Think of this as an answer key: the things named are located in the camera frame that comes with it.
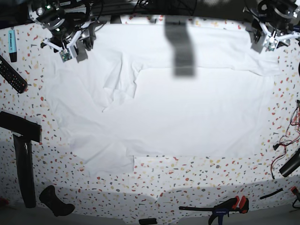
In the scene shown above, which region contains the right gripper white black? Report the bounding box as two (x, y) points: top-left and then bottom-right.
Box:
(40, 22), (93, 62)

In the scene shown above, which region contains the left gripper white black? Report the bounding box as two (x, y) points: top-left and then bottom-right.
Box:
(249, 19), (300, 53)

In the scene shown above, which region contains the white T-shirt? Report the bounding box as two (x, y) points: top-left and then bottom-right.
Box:
(42, 24), (280, 174)

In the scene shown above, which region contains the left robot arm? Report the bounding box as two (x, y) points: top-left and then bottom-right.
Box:
(243, 0), (300, 53)

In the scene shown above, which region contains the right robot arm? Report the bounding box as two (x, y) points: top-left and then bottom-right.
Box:
(28, 0), (95, 62)

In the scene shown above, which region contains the blue highlighter pen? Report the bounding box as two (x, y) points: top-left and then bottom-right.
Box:
(8, 30), (17, 62)

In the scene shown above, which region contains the black remote control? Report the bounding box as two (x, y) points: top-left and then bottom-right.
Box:
(0, 56), (28, 94)

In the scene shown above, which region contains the black cylinder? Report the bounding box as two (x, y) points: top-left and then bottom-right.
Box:
(279, 149), (300, 178)

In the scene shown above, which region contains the small red black connector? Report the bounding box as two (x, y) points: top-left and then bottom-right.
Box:
(291, 187), (298, 195)

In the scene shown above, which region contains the black game controller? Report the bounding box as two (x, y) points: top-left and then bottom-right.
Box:
(39, 185), (75, 217)

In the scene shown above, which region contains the black and red bar clamp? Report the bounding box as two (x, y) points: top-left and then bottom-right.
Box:
(179, 196), (249, 225)

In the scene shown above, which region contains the small black box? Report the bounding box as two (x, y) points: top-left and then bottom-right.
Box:
(139, 218), (157, 225)

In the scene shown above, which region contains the red and black wire bundle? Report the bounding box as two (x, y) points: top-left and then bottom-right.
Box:
(270, 99), (300, 180)

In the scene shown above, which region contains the black cable piece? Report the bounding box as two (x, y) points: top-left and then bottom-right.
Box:
(259, 187), (284, 200)

